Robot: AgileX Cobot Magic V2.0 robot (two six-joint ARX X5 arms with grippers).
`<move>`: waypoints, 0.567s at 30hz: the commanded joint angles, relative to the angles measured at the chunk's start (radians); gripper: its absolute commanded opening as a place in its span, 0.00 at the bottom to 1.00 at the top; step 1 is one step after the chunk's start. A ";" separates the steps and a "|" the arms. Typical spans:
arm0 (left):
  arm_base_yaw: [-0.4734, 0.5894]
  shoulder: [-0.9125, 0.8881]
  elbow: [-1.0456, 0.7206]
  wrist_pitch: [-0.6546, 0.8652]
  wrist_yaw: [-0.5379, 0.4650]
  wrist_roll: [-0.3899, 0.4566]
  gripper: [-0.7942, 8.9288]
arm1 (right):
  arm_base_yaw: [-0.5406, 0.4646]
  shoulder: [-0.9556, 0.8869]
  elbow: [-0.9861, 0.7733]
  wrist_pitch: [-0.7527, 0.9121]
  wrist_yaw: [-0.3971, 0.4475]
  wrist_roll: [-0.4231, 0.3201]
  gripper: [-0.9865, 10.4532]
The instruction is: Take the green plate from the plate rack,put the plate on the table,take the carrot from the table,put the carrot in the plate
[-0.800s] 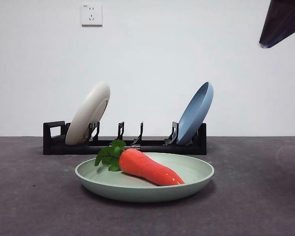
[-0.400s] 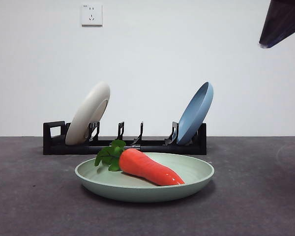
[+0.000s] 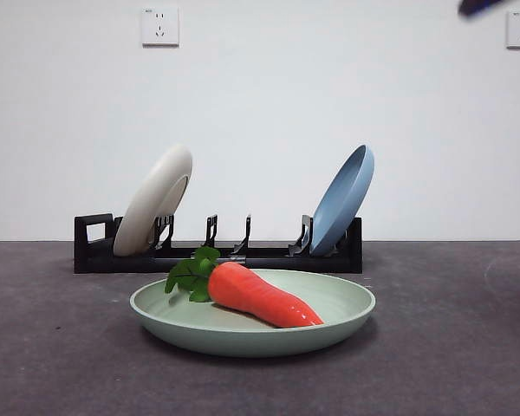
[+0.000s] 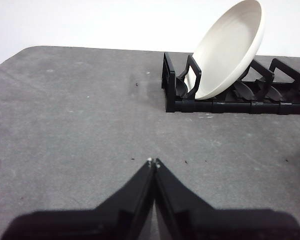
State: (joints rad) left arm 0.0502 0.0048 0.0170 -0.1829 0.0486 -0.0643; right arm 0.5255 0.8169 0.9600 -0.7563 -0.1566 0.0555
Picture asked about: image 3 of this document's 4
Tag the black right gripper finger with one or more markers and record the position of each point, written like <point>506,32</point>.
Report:
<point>474,6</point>

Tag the orange carrot with green leaves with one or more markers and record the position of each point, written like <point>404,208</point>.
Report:
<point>255,292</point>

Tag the green plate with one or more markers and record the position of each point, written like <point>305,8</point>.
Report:
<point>251,342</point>

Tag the blue plate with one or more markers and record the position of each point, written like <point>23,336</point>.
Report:
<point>336,212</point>

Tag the cream plate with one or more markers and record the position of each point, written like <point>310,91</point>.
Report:
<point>154,203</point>

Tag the black plate rack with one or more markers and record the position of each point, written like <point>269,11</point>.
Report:
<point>112,260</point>

